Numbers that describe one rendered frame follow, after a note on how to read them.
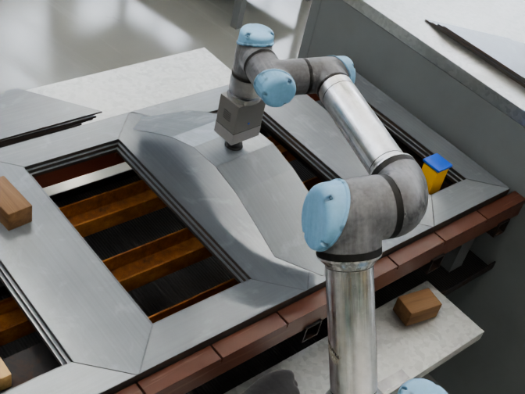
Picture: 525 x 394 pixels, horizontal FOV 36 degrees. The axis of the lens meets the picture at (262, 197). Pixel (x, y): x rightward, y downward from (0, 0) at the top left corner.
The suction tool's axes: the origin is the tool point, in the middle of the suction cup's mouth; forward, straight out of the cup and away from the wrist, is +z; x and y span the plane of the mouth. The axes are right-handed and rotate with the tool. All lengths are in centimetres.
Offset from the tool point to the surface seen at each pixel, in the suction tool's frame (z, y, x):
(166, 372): 18, 41, 33
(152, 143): 15.7, 2.1, -26.5
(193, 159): 15.8, -3.2, -16.0
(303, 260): 9.7, 2.3, 29.9
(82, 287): 15.8, 44.1, 6.9
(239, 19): 93, -169, -173
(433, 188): 19, -58, 23
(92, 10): 99, -108, -219
